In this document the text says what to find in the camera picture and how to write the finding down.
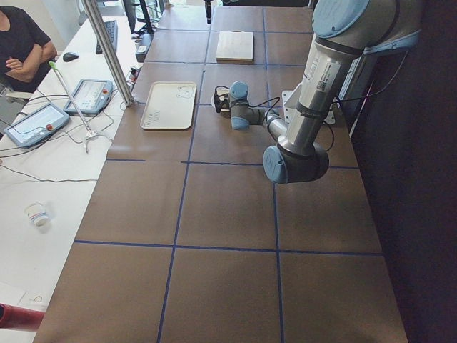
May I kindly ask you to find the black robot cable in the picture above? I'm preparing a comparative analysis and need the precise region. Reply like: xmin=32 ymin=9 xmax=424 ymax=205
xmin=246 ymin=53 xmax=408 ymax=154

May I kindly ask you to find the white round plate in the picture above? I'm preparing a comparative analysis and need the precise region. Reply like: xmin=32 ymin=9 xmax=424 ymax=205
xmin=213 ymin=94 xmax=230 ymax=113

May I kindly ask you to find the far teach pendant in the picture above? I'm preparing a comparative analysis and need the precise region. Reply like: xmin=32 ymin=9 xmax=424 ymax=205
xmin=72 ymin=79 xmax=114 ymax=116

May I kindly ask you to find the cream bear serving tray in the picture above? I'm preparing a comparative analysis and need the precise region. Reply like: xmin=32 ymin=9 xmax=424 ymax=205
xmin=140 ymin=81 xmax=196 ymax=131

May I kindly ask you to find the black computer mouse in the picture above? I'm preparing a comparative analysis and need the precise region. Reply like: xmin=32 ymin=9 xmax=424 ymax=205
xmin=62 ymin=52 xmax=79 ymax=62

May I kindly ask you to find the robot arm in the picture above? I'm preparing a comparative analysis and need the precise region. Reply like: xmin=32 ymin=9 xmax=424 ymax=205
xmin=214 ymin=1 xmax=424 ymax=184

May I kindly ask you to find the seated person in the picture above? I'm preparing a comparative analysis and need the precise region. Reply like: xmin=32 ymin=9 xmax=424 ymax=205
xmin=1 ymin=6 xmax=57 ymax=93

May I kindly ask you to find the teach pendant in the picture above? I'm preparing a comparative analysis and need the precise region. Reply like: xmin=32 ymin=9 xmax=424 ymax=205
xmin=4 ymin=103 xmax=70 ymax=148
xmin=72 ymin=79 xmax=114 ymax=116

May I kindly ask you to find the wooden cutting board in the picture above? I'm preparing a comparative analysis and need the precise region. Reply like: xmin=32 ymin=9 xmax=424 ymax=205
xmin=216 ymin=31 xmax=254 ymax=64

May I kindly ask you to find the aluminium frame post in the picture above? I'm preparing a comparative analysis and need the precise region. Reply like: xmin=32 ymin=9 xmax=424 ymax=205
xmin=81 ymin=0 xmax=134 ymax=107

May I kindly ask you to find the near teach pendant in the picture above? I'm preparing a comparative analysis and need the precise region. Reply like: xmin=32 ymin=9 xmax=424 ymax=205
xmin=4 ymin=103 xmax=70 ymax=148

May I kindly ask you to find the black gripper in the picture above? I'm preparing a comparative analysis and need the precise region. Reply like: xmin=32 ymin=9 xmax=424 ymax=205
xmin=213 ymin=86 xmax=230 ymax=113
xmin=204 ymin=0 xmax=212 ymax=24

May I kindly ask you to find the black keyboard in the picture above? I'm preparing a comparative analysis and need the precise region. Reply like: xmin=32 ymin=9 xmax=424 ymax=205
xmin=95 ymin=20 xmax=118 ymax=55

